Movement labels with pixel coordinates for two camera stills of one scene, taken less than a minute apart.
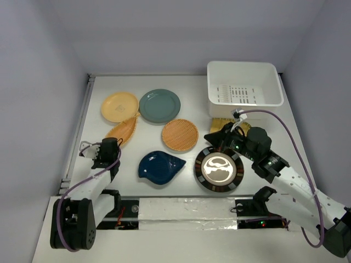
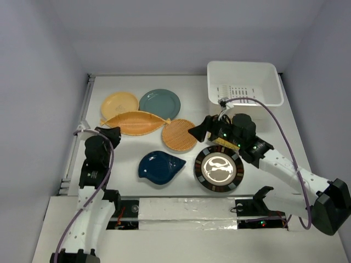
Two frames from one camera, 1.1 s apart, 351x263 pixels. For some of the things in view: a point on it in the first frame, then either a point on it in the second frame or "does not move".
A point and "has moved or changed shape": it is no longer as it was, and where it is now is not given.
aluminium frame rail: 65,184 does not move
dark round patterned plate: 218,171 does not move
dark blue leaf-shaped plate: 159,167 does not move
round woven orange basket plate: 180,135 does not move
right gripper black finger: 218,139 to 199,131
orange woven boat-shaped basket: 125,130 has moved or changed shape
